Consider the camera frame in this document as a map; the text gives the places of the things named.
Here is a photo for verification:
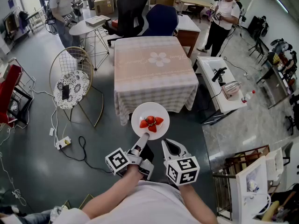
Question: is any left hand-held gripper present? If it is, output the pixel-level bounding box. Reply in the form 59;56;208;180
105;132;155;181

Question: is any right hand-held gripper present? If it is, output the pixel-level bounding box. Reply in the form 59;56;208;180
161;138;201;187

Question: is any white round plate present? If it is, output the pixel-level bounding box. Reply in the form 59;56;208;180
131;102;170;141

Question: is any person's right forearm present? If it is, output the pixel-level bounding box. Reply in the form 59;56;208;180
178;183;219;224

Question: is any person's left forearm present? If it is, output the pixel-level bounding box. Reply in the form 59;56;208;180
81;166;144;220

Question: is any table with beige tablecloth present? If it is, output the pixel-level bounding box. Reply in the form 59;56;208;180
114;35;199;126

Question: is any person's white shirt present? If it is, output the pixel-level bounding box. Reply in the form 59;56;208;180
52;180;204;224

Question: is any white power strip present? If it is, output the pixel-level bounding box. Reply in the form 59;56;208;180
55;136;72;150

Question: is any white display panel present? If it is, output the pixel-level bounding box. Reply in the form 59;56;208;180
235;155;273;224

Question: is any clear bottle red cap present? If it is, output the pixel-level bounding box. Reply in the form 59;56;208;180
241;90;256;104

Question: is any white top side cabinet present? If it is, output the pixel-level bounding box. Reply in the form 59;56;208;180
193;56;248;126

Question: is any black white floral cushion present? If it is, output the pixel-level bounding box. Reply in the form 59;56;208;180
53;70;91;110

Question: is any blue office chair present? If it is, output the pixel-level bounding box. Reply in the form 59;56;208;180
141;4;179;37

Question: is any wooden cabinet white top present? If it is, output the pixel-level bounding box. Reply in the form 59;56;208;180
174;14;201;58

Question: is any round white side table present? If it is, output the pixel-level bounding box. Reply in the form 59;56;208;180
69;19;112;71

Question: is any beige flat gift box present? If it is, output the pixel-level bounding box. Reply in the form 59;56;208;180
85;16;106;28

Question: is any black office chair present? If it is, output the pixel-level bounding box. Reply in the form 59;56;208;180
102;0;151;47

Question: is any brown cardboard box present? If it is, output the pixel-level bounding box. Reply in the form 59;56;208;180
94;0;114;16

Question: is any red fabric stand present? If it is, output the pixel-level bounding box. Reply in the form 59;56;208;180
0;64;23;125

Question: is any light wooden work table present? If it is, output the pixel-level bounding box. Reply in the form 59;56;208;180
172;0;214;17

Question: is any small beige box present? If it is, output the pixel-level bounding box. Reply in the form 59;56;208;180
0;63;11;84

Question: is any black floor cable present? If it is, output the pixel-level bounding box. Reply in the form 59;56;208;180
59;136;113;174

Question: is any wooden frame rack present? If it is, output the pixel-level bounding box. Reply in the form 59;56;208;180
225;145;271;172

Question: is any black handle tool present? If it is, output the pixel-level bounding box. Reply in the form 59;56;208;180
211;66;228;83

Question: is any gold wire chair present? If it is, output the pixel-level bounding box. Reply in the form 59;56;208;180
49;46;105;127

